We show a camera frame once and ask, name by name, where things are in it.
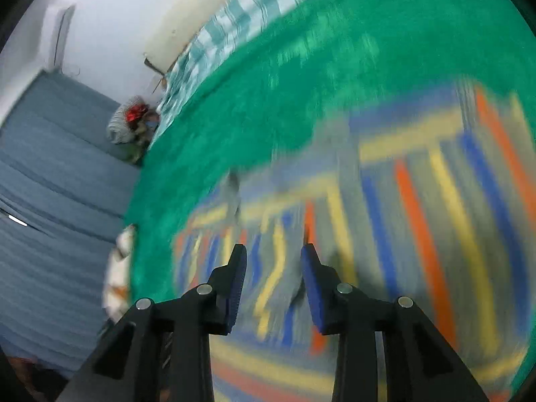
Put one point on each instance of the green floral blanket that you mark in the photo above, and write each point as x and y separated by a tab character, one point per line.
314	71

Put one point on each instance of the blue-grey curtain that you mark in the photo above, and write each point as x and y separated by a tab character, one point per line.
54	176

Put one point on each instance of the patterned cream pillow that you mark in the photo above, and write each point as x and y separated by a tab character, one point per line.
119	268

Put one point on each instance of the cream padded headboard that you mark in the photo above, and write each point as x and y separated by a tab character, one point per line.
192	16

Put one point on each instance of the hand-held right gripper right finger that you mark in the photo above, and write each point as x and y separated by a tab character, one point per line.
312	289

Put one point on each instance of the grey knitted cloth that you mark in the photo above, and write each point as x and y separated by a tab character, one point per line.
119	123

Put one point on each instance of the red cloth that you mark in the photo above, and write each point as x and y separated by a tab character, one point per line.
136	113

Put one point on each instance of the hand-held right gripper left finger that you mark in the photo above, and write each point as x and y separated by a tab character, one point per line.
236	289

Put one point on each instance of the pile of dark clothes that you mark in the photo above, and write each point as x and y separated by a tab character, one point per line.
140	144

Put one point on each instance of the green plaid bed sheet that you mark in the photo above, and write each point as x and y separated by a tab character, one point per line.
234	25

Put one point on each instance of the striped knit sweater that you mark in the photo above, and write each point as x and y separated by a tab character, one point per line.
418	217

